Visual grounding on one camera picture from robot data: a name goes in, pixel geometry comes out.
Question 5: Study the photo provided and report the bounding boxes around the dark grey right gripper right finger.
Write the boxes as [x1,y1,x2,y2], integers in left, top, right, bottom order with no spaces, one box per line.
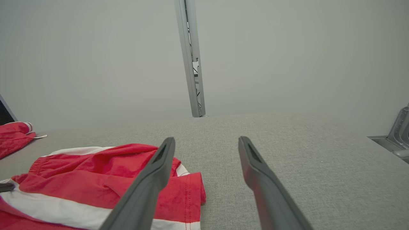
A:
[238,136,313,230]

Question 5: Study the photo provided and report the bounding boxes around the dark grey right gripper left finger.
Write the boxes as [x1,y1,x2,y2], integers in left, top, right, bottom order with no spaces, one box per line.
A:
[99,137,175,230]

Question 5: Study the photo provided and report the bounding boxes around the red basketball jersey white trim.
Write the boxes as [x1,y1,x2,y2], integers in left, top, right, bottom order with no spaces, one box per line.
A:
[0,122,48,159]

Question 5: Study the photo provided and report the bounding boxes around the red shorts with white stripe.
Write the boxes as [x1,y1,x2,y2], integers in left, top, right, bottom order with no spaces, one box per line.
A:
[0,144,206,230]

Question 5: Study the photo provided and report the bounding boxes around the grey metal frame leg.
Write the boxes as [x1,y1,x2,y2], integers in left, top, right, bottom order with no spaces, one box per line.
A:
[0,94,18,126]

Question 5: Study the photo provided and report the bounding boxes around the grey metal bracket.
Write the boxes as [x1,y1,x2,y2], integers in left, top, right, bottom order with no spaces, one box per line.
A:
[367,104,409,164]

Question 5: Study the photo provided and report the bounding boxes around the grey metal post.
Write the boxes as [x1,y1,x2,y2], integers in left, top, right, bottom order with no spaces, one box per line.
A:
[174,0,206,118]

